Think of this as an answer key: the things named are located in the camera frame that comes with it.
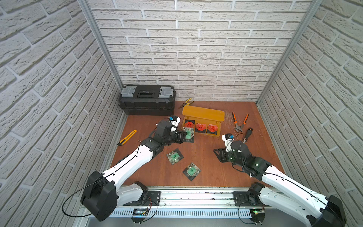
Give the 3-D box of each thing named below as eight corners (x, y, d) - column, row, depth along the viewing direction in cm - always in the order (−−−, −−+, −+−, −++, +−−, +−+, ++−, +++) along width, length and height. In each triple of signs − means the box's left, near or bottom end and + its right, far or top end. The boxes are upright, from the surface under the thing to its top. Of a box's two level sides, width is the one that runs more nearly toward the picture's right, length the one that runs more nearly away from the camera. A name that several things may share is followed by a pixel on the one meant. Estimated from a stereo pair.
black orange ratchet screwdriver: (241, 142, 97) (242, 140, 96) (248, 128, 105) (249, 126, 103) (245, 144, 96) (246, 143, 95) (252, 130, 104) (253, 128, 102)
